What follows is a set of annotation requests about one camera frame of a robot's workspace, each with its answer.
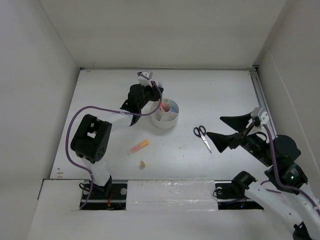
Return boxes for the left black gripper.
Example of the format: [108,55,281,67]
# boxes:
[138,81,163,111]

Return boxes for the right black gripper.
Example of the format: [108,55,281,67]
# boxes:
[205,110,274,166]

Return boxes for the red pink pen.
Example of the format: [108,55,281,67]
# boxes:
[159,102,171,113]

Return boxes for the orange yellow highlighter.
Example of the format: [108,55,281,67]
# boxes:
[127,139,150,156]

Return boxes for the small yellow eraser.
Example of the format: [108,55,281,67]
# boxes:
[140,161,146,168]

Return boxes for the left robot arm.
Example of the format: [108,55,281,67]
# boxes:
[65,81,164,199]

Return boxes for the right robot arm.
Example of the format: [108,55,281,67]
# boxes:
[206,107,320,240]

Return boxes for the white round divided organizer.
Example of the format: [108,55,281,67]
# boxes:
[150,98,180,130]

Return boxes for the clear tape sheet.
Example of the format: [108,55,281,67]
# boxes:
[126,179,218,212]

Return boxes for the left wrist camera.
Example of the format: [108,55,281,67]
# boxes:
[137,71,153,87]

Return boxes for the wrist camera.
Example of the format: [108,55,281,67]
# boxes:
[137,71,153,87]
[250,107,270,130]

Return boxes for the black handled scissors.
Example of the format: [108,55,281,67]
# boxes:
[193,125,212,154]

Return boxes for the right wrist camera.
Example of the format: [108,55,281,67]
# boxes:
[250,107,270,130]

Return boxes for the aluminium rail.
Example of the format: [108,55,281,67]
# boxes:
[249,65,277,137]

